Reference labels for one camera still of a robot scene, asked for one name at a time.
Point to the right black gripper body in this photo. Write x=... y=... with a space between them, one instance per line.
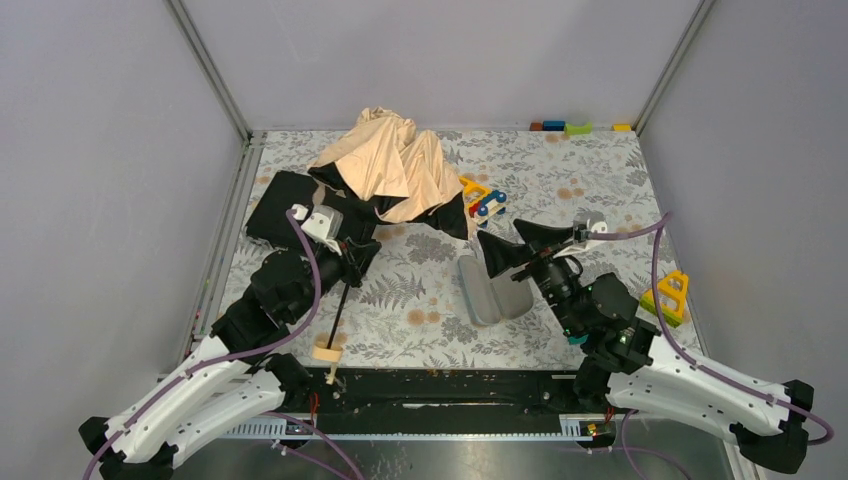
x=527 y=263

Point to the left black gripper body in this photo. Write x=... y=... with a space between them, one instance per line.
x=353 y=258

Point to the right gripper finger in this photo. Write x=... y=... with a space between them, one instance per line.
x=539 y=236
x=501 y=255

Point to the beige umbrella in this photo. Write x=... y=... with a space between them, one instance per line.
x=392 y=173

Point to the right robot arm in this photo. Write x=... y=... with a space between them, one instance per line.
x=632 y=364

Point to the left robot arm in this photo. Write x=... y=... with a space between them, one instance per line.
x=234 y=374

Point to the yellow toy with blue wheels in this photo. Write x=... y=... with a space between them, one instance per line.
x=481 y=202

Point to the teal block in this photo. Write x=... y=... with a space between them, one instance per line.
x=577 y=340

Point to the blue block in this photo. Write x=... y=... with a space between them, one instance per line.
x=553 y=125

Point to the green arch block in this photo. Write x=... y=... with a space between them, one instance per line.
x=578 y=129

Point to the yellow green triangular toy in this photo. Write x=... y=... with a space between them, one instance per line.
x=673 y=290

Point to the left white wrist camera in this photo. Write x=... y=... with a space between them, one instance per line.
x=320 y=223

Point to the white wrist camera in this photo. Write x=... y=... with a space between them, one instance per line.
x=580 y=240
x=320 y=223

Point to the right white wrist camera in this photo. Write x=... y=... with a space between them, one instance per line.
x=580 y=240

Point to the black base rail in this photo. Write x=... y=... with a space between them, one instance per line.
x=435 y=402

